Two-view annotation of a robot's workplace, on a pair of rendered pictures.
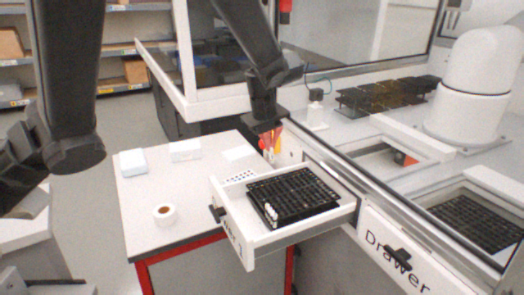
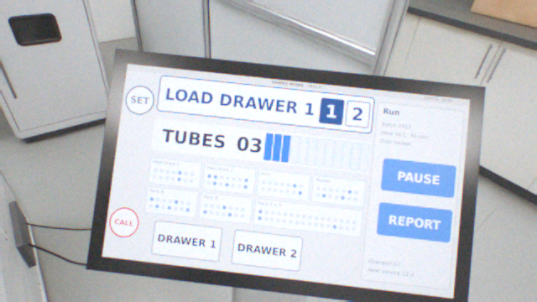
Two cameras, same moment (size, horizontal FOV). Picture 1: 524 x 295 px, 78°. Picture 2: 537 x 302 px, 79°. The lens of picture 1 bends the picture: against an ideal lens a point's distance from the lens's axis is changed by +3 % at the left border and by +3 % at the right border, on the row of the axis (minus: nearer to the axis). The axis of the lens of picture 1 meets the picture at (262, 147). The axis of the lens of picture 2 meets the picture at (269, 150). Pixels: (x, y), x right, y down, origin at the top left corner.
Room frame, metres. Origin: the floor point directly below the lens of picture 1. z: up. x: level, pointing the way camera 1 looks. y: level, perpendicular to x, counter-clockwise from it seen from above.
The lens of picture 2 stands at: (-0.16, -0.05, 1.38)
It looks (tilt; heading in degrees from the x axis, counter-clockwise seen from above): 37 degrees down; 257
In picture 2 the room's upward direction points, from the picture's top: 5 degrees clockwise
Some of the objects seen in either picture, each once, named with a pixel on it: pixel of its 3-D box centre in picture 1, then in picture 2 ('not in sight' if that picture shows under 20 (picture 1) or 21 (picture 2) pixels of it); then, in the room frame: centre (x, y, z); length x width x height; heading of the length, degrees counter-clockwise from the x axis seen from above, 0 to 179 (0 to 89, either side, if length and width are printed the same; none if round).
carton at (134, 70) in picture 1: (140, 69); not in sight; (4.25, 1.65, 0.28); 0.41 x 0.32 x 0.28; 120
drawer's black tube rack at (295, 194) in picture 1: (291, 198); not in sight; (0.74, -0.09, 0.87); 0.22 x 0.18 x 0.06; 116
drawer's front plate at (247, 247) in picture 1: (228, 218); not in sight; (0.65, 0.09, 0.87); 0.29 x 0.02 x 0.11; 26
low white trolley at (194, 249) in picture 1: (205, 243); not in sight; (1.02, 0.26, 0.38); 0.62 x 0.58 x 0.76; 26
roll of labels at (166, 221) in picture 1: (164, 215); not in sight; (0.77, 0.31, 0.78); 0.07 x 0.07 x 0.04
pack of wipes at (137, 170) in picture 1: (133, 161); not in sight; (1.08, 0.52, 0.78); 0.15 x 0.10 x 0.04; 25
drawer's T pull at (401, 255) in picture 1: (400, 255); not in sight; (0.49, -0.31, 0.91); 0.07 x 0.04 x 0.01; 26
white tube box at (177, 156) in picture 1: (185, 150); not in sight; (1.17, 0.33, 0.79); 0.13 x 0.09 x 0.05; 107
